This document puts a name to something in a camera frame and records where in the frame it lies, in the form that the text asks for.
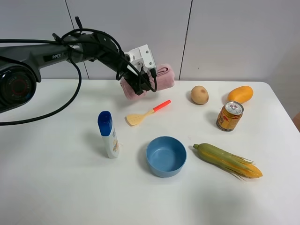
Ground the blue bowl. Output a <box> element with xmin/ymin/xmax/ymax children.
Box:
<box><xmin>146</xmin><ymin>136</ymin><xmax>187</xmax><ymax>178</ymax></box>

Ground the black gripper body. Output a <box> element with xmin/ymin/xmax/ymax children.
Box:
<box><xmin>116</xmin><ymin>67</ymin><xmax>150</xmax><ymax>93</ymax></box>

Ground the gold drink can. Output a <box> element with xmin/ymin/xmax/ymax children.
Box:
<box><xmin>216</xmin><ymin>101</ymin><xmax>244</xmax><ymax>132</ymax></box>

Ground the black cable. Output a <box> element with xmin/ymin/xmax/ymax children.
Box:
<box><xmin>0</xmin><ymin>16</ymin><xmax>158</xmax><ymax>127</ymax></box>

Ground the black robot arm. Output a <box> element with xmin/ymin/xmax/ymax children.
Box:
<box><xmin>0</xmin><ymin>29</ymin><xmax>156</xmax><ymax>113</ymax></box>

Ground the corn cob with husk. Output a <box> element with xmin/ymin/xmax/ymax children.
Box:
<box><xmin>193</xmin><ymin>143</ymin><xmax>263</xmax><ymax>179</ymax></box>

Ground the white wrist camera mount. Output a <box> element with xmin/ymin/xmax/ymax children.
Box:
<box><xmin>125</xmin><ymin>45</ymin><xmax>157</xmax><ymax>71</ymax></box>

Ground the orange mango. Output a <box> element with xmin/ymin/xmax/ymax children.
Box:
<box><xmin>227</xmin><ymin>86</ymin><xmax>254</xmax><ymax>104</ymax></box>

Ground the white bottle blue cap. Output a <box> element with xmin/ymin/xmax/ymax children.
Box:
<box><xmin>97</xmin><ymin>111</ymin><xmax>120</xmax><ymax>158</ymax></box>

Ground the yellow spatula red handle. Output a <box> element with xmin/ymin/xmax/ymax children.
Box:
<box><xmin>125</xmin><ymin>100</ymin><xmax>171</xmax><ymax>126</ymax></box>

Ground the brown potato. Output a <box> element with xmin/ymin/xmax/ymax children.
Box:
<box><xmin>191</xmin><ymin>86</ymin><xmax>209</xmax><ymax>105</ymax></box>

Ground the pink towel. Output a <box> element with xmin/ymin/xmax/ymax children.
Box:
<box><xmin>120</xmin><ymin>64</ymin><xmax>175</xmax><ymax>101</ymax></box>

